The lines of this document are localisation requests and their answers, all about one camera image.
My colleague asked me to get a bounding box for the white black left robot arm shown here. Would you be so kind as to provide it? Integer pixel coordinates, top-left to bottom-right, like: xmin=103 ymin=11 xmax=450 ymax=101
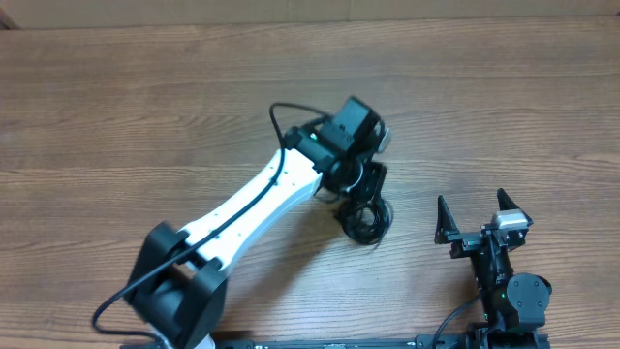
xmin=123 ymin=97 xmax=392 ymax=348

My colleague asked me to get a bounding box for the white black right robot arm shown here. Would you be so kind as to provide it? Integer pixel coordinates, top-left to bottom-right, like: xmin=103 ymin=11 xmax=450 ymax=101
xmin=434 ymin=188 xmax=552 ymax=333

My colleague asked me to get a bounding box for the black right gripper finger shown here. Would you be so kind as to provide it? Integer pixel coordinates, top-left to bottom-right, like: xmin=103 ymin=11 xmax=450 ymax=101
xmin=434 ymin=195 xmax=459 ymax=244
xmin=497 ymin=188 xmax=533 ymax=226

